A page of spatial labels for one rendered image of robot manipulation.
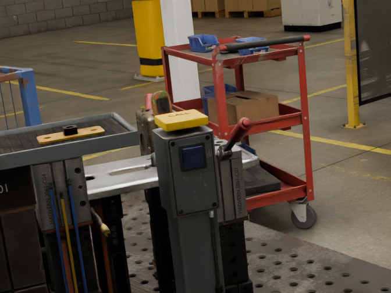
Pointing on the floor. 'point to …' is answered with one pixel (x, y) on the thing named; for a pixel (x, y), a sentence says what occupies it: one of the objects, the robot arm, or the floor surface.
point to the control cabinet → (311, 15)
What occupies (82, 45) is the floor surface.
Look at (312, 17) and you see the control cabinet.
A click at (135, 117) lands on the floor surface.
